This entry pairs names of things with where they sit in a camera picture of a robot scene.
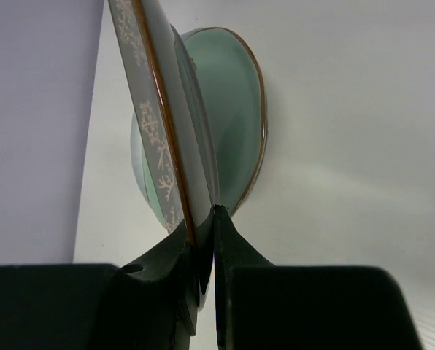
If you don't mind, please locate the grey brown plate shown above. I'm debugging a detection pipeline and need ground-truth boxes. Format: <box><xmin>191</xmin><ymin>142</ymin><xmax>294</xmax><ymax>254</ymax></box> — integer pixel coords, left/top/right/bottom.
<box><xmin>108</xmin><ymin>1</ymin><xmax>218</xmax><ymax>306</ymax></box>

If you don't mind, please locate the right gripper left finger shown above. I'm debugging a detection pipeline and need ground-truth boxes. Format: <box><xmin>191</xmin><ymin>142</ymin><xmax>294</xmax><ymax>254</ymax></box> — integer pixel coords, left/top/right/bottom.
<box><xmin>0</xmin><ymin>224</ymin><xmax>196</xmax><ymax>349</ymax></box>

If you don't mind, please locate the green flower plate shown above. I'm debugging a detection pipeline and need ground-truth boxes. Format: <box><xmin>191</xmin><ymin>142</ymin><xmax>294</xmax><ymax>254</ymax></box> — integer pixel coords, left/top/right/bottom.
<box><xmin>139</xmin><ymin>26</ymin><xmax>269</xmax><ymax>230</ymax></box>

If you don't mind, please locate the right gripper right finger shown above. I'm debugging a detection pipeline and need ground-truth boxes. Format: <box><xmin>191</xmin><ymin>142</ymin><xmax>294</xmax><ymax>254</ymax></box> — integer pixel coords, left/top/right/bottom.
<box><xmin>213</xmin><ymin>206</ymin><xmax>422</xmax><ymax>349</ymax></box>

